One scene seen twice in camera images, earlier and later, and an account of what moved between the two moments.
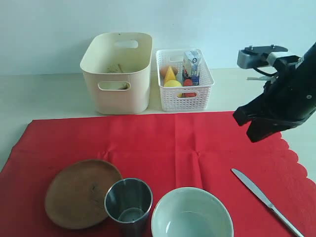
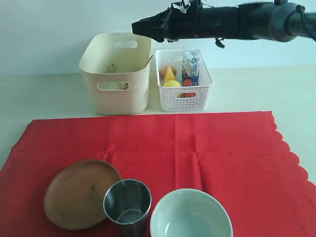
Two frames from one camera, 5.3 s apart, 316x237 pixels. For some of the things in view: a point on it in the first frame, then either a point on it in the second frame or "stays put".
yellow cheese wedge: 170,75 stays put
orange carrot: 188,82 stays put
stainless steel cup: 128,202 stays put
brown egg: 164,70 stays put
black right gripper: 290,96 -> 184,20
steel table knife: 265,200 -> 148,60
